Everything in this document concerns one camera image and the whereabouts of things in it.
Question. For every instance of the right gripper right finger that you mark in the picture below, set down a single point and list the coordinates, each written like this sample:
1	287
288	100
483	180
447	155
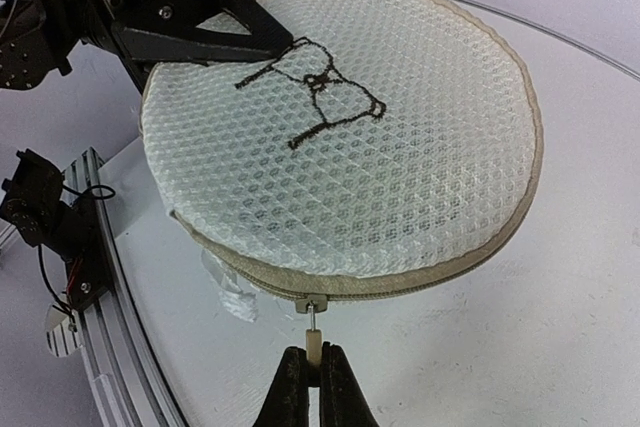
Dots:
342	402

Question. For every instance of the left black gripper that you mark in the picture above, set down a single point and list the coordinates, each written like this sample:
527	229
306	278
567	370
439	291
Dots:
143	32

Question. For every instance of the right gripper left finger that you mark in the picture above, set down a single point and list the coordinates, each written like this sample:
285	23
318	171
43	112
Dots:
287	401

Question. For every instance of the beige zipper pull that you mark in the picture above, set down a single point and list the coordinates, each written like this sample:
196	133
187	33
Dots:
312	305

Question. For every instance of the white mesh laundry bag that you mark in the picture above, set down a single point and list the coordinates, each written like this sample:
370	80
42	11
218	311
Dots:
393	146

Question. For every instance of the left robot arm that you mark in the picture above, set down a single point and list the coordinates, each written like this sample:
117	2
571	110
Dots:
37	36

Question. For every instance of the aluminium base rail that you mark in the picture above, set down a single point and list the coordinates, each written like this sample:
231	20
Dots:
126	380

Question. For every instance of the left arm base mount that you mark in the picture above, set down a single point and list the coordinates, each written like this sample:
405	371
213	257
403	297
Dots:
47	213

